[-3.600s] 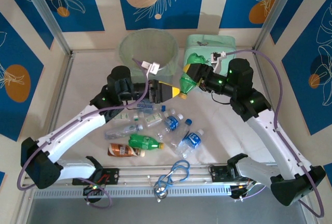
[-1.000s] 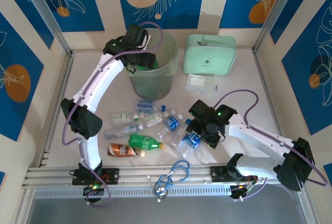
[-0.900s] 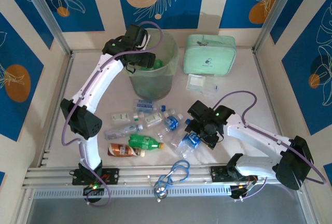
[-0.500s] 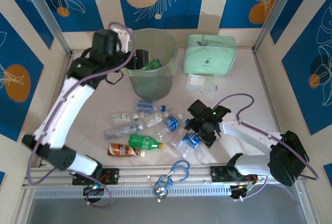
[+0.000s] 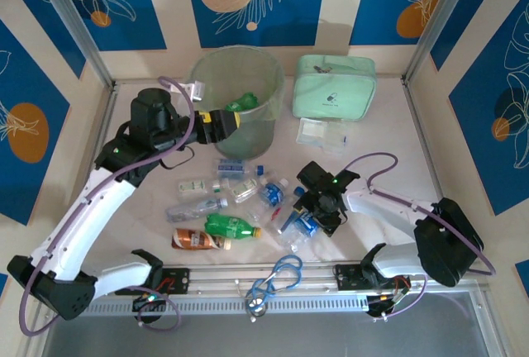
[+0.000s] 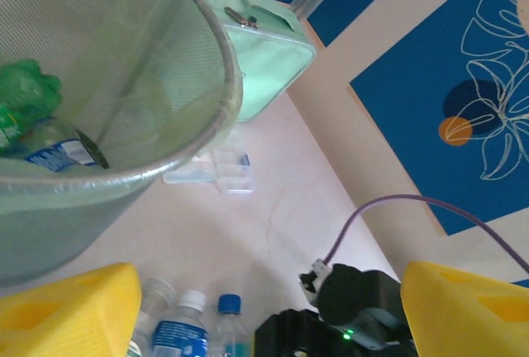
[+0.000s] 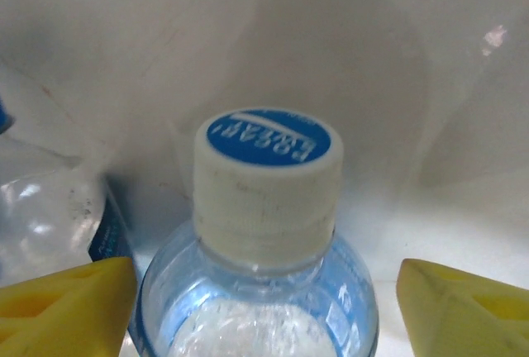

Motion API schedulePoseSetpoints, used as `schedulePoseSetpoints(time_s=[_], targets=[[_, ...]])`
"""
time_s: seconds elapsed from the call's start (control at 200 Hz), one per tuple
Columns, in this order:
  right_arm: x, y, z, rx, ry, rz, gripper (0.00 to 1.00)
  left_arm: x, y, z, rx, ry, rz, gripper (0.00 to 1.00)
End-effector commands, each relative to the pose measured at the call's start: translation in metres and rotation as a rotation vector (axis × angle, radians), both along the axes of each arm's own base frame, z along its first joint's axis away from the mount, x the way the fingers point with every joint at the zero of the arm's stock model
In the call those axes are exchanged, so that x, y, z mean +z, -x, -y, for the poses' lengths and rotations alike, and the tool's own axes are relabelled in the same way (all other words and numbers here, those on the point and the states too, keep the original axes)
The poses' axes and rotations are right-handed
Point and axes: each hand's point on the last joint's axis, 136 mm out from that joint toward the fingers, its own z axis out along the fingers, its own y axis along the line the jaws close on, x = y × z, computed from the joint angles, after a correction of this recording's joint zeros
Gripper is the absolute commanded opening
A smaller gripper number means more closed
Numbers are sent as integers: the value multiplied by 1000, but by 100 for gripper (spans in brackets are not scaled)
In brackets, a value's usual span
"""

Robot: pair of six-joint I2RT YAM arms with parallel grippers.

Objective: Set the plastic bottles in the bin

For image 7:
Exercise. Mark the blue label white cap bottle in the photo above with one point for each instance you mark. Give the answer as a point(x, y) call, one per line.
point(41, 208)

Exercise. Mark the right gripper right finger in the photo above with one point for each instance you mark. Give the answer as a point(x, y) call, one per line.
point(467, 324)

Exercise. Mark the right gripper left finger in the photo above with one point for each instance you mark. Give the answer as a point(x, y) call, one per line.
point(49, 324)

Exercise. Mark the Pocari Sweat clear bottle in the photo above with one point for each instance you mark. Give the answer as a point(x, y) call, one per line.
point(268, 191)

